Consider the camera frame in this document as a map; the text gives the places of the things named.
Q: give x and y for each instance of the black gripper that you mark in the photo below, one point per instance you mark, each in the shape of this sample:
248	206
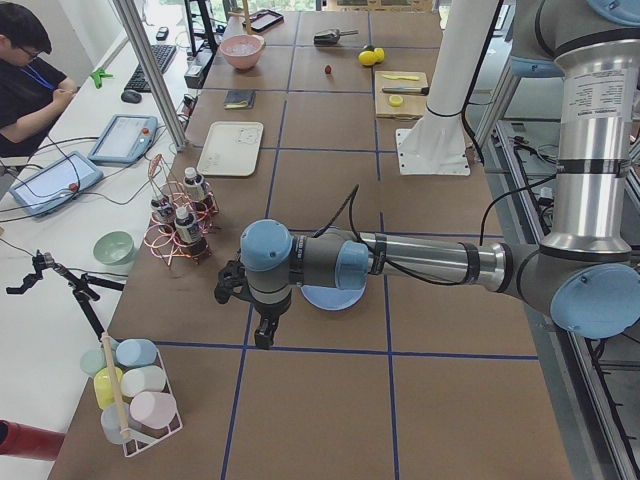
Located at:
270	316

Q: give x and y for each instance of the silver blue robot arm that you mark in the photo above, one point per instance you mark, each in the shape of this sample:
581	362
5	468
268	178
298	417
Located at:
579	274

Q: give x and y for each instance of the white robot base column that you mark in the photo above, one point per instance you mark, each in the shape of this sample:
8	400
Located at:
435	145

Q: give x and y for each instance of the blue round plate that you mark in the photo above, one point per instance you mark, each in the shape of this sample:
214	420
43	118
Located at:
331	299

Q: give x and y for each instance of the pink cup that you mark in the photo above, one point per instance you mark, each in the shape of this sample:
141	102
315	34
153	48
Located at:
153	409

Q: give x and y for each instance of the blue cup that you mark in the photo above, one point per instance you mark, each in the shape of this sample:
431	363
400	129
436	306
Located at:
134	353

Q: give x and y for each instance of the dark tea bottle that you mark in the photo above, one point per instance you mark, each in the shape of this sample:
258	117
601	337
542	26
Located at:
189	232
195	188
163	212

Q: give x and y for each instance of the white cup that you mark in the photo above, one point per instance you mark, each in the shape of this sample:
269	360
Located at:
138	380

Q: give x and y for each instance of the yellow cup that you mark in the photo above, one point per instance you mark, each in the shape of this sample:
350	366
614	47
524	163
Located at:
103	389

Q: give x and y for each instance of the green bowl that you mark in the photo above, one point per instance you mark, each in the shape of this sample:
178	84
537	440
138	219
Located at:
114	248

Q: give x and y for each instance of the cream bear tray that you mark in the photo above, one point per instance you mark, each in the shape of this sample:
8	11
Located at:
231	149

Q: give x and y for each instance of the grey folded cloth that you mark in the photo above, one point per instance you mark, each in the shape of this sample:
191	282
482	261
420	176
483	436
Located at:
239	99

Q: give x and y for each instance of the blue teach pendant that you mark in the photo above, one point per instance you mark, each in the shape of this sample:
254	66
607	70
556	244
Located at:
125	139
53	186

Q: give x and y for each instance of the wooden cutting board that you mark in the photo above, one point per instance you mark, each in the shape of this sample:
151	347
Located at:
413	106

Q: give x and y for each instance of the red cylinder bottle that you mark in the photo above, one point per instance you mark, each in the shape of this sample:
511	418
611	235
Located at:
25	441

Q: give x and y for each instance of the black computer mouse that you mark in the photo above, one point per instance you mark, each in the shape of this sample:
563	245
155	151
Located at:
131	96

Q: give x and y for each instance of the pink bowl of ice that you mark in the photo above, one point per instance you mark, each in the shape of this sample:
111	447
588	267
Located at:
243	51

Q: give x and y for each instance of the yellow lemon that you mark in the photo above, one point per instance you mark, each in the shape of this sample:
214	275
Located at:
368	58
379	54

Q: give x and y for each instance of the yellow plastic knife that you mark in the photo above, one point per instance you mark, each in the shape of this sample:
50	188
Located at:
401	77

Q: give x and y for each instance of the metal ice scoop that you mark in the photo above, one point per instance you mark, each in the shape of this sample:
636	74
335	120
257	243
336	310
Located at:
331	37

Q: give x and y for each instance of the green plastic clip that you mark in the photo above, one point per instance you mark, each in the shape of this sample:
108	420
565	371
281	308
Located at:
98	76

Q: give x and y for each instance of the wooden cup stand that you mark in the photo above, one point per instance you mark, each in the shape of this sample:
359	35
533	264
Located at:
246	13

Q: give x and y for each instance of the seated person in black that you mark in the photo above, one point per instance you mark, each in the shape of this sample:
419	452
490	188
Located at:
34	94

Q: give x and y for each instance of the copper wire bottle rack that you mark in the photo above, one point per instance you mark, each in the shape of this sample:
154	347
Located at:
168	246

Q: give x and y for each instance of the white wire cup rack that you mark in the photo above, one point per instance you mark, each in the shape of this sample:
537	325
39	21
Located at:
117	424

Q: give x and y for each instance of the aluminium frame post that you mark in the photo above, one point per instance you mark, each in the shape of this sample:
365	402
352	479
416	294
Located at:
136	33

